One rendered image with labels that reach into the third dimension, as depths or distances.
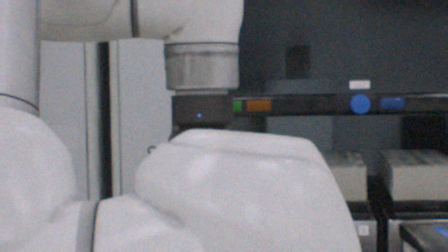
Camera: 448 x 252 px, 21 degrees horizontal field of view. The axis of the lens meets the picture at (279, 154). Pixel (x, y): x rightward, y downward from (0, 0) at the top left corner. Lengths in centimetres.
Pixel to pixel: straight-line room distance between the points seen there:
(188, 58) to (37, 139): 63
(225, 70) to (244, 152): 67
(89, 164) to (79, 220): 113
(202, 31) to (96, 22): 12
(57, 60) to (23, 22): 106
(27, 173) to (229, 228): 14
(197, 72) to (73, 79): 52
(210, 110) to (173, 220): 68
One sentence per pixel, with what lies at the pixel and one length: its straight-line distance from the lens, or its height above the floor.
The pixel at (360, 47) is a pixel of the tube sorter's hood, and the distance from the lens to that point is 186.
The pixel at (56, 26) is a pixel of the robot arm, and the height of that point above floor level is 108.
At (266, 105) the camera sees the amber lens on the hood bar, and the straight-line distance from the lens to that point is 185.
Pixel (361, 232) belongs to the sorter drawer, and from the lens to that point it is 180.
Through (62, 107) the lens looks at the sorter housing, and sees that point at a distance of 192.
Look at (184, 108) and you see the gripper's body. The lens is 143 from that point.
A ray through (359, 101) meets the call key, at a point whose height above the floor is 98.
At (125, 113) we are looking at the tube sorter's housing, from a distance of 190.
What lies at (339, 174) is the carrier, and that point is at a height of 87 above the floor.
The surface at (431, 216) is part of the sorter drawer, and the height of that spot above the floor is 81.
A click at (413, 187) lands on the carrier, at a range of 187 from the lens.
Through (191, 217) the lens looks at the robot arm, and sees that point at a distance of 75.
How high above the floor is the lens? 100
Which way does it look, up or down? 3 degrees down
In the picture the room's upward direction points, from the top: 1 degrees counter-clockwise
